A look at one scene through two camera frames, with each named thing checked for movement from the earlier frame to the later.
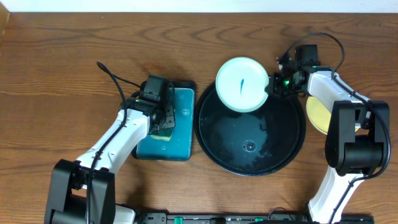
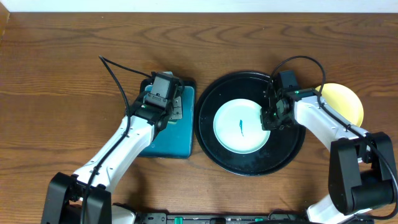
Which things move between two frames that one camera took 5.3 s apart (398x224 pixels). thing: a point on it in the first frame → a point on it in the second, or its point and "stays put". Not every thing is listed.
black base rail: x=245 y=218 stays put
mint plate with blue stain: x=240 y=83 → x=238 y=126
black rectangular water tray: x=180 y=146 stays put
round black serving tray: x=256 y=143 stays put
